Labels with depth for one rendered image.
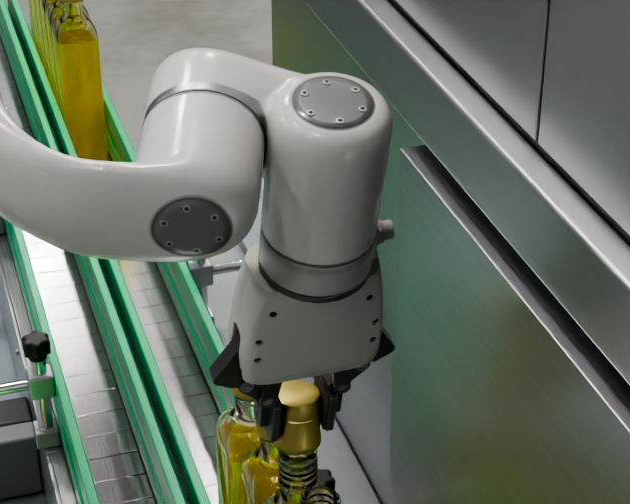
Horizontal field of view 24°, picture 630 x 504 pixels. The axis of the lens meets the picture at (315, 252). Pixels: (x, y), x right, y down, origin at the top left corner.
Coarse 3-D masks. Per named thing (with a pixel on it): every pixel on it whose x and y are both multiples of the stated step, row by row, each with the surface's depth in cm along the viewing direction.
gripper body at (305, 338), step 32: (256, 256) 96; (256, 288) 95; (256, 320) 96; (288, 320) 96; (320, 320) 97; (352, 320) 98; (256, 352) 98; (288, 352) 98; (320, 352) 99; (352, 352) 101; (256, 384) 100
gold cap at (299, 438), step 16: (288, 384) 107; (304, 384) 107; (288, 400) 105; (304, 400) 105; (320, 400) 106; (288, 416) 105; (304, 416) 105; (288, 432) 106; (304, 432) 106; (320, 432) 108; (288, 448) 107; (304, 448) 107
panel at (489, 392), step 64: (448, 192) 106; (448, 256) 106; (512, 256) 99; (448, 320) 108; (512, 320) 96; (448, 384) 110; (512, 384) 98; (576, 384) 88; (448, 448) 113; (512, 448) 100; (576, 448) 89
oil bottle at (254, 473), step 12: (252, 456) 117; (240, 468) 118; (252, 468) 116; (264, 468) 115; (276, 468) 115; (240, 480) 119; (252, 480) 115; (264, 480) 115; (276, 480) 115; (240, 492) 120; (252, 492) 115; (264, 492) 115
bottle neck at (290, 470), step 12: (288, 456) 108; (300, 456) 111; (312, 456) 108; (288, 468) 108; (300, 468) 108; (312, 468) 109; (288, 480) 109; (300, 480) 109; (312, 480) 110; (288, 492) 110; (300, 492) 109
